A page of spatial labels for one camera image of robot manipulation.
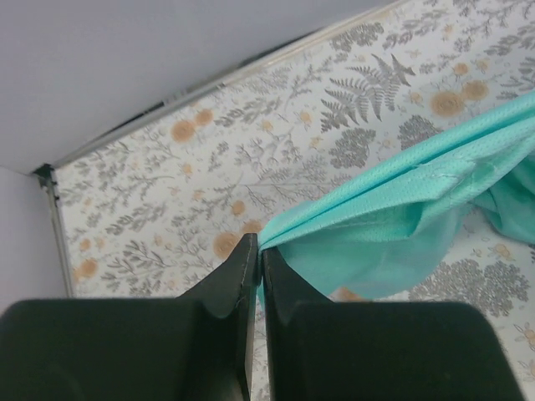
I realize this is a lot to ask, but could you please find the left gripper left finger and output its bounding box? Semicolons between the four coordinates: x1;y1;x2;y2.
1;234;257;400

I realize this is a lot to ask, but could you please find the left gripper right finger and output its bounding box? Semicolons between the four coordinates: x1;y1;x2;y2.
262;248;523;400

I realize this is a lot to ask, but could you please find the teal t shirt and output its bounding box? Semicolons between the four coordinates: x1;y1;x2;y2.
258;94;534;298

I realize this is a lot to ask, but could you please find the floral table cloth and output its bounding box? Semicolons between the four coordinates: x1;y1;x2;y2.
52;0;535;401

